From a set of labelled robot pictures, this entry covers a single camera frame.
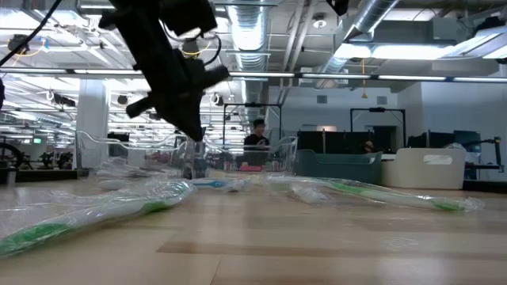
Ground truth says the black hanging cable reel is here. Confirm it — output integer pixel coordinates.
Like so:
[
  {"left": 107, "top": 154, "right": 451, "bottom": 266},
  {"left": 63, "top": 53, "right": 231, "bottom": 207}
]
[
  {"left": 181, "top": 37, "right": 202, "bottom": 56},
  {"left": 6, "top": 33, "right": 32, "bottom": 55}
]

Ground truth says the teal plastic bin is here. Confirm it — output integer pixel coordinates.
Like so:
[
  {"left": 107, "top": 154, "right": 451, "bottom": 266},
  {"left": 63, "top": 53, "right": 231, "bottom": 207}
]
[{"left": 295, "top": 149, "right": 384, "bottom": 185}]

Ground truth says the white plastic bin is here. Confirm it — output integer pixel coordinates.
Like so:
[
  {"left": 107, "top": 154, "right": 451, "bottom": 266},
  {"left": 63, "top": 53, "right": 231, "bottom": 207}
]
[{"left": 380, "top": 147, "right": 467, "bottom": 190}]

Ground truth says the silver ventilation duct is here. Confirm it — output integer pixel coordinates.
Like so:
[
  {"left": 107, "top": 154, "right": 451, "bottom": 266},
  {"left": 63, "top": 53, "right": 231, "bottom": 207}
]
[
  {"left": 316, "top": 0, "right": 402, "bottom": 77},
  {"left": 226, "top": 0, "right": 273, "bottom": 106}
]

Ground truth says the clear plastic bin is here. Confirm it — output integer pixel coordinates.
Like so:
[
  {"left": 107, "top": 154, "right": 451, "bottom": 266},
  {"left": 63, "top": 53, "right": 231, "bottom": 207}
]
[
  {"left": 185, "top": 133, "right": 300, "bottom": 175},
  {"left": 74, "top": 129, "right": 192, "bottom": 179}
]

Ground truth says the black gantry frame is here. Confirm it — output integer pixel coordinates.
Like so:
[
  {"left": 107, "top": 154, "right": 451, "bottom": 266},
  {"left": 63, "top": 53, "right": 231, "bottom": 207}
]
[{"left": 349, "top": 106, "right": 408, "bottom": 154}]

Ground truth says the dark office monitor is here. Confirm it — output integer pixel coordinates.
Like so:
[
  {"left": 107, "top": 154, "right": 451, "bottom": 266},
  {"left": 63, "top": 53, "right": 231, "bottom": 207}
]
[{"left": 453, "top": 129, "right": 483, "bottom": 154}]

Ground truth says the white building column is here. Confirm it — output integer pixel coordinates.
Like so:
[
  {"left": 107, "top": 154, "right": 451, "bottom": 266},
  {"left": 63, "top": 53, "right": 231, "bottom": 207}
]
[{"left": 75, "top": 78, "right": 111, "bottom": 170}]

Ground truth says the green toothbrush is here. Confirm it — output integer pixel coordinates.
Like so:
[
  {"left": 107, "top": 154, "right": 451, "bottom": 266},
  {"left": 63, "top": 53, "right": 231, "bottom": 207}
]
[
  {"left": 0, "top": 177, "right": 198, "bottom": 258},
  {"left": 269, "top": 176, "right": 485, "bottom": 213}
]

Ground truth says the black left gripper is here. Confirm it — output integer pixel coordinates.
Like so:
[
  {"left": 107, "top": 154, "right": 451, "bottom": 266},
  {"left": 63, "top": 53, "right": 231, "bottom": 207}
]
[{"left": 126, "top": 47, "right": 231, "bottom": 143}]

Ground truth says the dark office partition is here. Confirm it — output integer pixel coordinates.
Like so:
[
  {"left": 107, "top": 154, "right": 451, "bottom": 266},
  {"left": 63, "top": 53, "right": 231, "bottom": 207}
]
[{"left": 296, "top": 129, "right": 397, "bottom": 155}]

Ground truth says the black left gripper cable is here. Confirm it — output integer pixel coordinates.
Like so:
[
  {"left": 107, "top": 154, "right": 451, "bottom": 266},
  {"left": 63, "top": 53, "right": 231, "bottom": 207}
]
[{"left": 0, "top": 0, "right": 63, "bottom": 68}]

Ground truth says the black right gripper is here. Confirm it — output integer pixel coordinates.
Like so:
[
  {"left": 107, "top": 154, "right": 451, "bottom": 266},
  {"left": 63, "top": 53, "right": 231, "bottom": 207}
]
[{"left": 326, "top": 0, "right": 350, "bottom": 17}]

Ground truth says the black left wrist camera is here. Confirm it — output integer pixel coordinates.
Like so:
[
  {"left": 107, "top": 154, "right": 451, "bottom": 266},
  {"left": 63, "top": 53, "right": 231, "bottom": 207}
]
[{"left": 160, "top": 0, "right": 219, "bottom": 37}]

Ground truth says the suspended light rail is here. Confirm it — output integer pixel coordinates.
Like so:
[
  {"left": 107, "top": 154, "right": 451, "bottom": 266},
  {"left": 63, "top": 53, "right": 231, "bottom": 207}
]
[{"left": 0, "top": 66, "right": 507, "bottom": 83}]

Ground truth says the black articulated stand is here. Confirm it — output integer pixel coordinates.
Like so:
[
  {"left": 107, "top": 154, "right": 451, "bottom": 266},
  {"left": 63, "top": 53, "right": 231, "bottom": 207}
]
[{"left": 460, "top": 135, "right": 505, "bottom": 174}]

